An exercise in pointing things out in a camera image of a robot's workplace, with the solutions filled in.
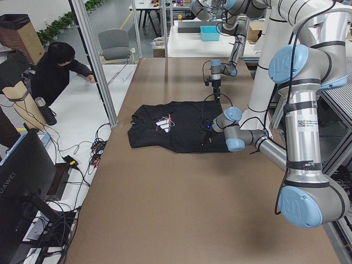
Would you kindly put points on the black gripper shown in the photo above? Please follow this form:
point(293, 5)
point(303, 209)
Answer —
point(207, 132)
point(216, 84)

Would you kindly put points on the black printed t-shirt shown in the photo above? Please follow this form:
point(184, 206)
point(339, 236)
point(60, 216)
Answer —
point(175, 126)

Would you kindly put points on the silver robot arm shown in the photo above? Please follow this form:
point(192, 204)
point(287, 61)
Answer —
point(307, 197)
point(235, 23)

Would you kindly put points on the person in black clothes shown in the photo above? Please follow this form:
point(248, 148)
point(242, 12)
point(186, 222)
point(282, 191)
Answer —
point(52, 73)

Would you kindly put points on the blue plastic bin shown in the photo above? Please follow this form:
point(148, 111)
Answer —
point(209, 33)

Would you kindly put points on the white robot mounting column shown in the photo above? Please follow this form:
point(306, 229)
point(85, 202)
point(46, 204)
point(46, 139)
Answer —
point(304, 52)

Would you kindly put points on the red black usb hub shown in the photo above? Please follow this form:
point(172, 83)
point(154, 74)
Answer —
point(97, 150)

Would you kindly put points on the grey office chair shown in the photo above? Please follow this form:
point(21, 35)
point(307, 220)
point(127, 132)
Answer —
point(115, 46)

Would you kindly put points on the black power adapter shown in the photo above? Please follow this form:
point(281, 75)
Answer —
point(72, 162)

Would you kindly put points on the black thermos bottle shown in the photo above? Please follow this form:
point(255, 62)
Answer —
point(47, 113)

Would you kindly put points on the black Huawei monitor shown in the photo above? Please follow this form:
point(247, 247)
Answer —
point(26, 176)

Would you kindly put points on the brown cardboard box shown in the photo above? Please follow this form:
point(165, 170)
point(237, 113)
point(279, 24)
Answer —
point(18, 33)

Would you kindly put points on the aluminium frame post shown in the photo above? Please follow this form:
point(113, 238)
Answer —
point(87, 37)

